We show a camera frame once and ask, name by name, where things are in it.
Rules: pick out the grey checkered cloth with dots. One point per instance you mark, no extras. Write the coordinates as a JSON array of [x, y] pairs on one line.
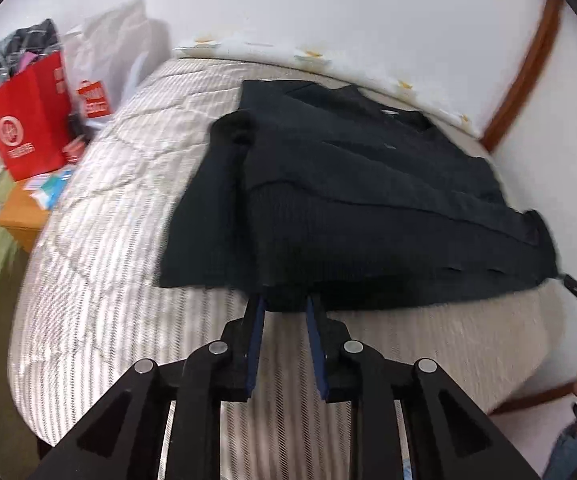
[[18, 52]]

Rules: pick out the white yellow-flower bedsheet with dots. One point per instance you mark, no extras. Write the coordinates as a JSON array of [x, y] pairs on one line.
[[318, 55]]

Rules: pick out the white plastic bag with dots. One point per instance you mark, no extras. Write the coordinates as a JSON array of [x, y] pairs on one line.
[[113, 45]]

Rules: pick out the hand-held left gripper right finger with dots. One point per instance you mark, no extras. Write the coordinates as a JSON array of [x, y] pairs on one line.
[[317, 350]]

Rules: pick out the red paper bag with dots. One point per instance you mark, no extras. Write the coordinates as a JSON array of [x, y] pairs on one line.
[[28, 125]]

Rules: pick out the striped bed quilt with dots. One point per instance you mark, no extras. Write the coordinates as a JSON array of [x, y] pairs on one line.
[[118, 240]]

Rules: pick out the wooden nightstand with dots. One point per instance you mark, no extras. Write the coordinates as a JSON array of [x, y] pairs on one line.
[[21, 220]]

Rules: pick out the brown wooden baseboard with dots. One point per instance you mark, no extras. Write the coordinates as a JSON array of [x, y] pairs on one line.
[[533, 397]]

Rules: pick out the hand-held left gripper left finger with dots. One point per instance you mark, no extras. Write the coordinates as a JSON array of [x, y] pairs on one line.
[[254, 345]]

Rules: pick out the small red box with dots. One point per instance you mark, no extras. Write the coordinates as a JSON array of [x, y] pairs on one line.
[[74, 150]]

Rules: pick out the black sweatshirt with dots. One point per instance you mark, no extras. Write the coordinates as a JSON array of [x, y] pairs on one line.
[[358, 200]]

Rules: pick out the small packets on nightstand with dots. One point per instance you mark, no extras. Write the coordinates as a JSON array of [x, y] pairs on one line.
[[53, 187]]

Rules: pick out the blue jeans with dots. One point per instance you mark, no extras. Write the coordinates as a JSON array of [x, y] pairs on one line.
[[570, 452]]

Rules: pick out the brown wooden door frame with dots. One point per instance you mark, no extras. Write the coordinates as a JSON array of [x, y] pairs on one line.
[[528, 70]]

